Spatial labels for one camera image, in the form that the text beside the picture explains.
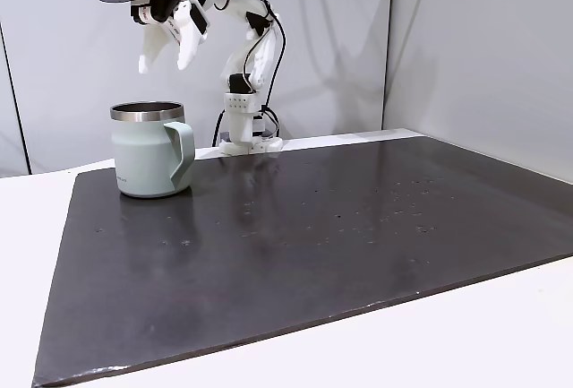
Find sage green steel mug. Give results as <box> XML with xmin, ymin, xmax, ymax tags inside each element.
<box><xmin>109</xmin><ymin>100</ymin><xmax>196</xmax><ymax>199</ymax></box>

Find black table mat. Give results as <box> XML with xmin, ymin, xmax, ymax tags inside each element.
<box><xmin>31</xmin><ymin>135</ymin><xmax>573</xmax><ymax>388</ymax></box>

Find black base cable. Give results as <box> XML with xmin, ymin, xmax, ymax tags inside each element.
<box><xmin>211</xmin><ymin>108</ymin><xmax>229</xmax><ymax>147</ymax></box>

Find black camera cable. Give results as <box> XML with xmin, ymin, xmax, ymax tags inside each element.
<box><xmin>160</xmin><ymin>0</ymin><xmax>287</xmax><ymax>114</ymax></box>

